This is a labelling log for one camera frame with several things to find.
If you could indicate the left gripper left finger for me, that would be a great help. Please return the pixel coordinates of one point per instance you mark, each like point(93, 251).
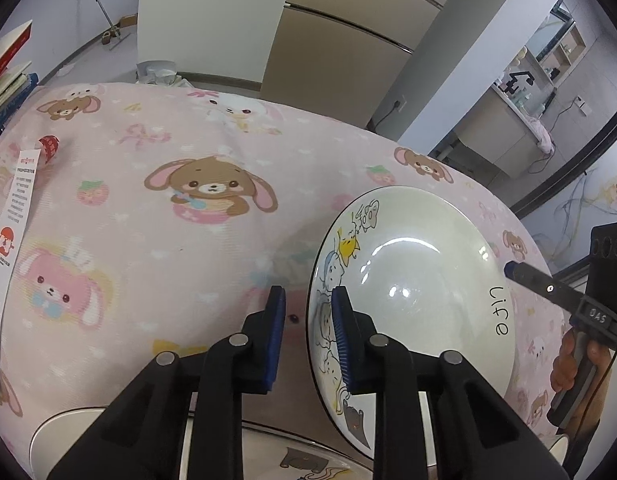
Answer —
point(182, 417)

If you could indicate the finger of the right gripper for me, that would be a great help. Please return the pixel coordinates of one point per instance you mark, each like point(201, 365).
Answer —
point(543, 285)

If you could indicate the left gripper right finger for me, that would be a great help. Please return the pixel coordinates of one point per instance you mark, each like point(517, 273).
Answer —
point(476, 433)

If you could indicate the Life cartoon plate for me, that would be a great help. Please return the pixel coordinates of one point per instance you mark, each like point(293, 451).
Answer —
point(426, 276)

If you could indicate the white ribbed black-rim bowl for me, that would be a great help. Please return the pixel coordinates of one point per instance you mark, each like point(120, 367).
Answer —
point(55, 437)

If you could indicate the person's right hand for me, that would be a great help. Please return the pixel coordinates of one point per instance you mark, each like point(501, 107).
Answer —
point(564, 368)

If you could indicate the pink towel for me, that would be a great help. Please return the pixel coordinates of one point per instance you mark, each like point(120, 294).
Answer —
point(543, 138)

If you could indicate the bathroom vanity cabinet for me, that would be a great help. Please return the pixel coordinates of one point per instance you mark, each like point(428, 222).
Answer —
point(494, 130)

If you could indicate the black faucet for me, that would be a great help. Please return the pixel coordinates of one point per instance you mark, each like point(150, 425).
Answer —
point(516, 79)

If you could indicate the pink cartoon tablecloth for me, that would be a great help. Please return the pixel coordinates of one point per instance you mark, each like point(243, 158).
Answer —
point(165, 216)

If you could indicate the bathroom mirror shelf cabinet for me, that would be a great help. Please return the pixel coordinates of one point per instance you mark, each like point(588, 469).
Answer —
point(556, 45)

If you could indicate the paper leaflet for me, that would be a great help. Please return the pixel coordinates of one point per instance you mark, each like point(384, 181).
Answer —
point(14, 215)

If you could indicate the gold three-door refrigerator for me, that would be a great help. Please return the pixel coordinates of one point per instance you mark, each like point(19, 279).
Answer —
point(339, 58)

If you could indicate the stack of books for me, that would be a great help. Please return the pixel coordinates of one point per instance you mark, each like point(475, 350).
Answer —
point(16, 84)

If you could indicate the mop with metal pole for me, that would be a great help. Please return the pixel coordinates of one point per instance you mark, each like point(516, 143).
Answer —
point(113, 36)

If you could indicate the red white open box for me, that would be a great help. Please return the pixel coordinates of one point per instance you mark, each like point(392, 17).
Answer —
point(11, 43)

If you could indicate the black door frame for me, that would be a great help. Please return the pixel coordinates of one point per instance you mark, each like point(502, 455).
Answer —
point(578, 165)

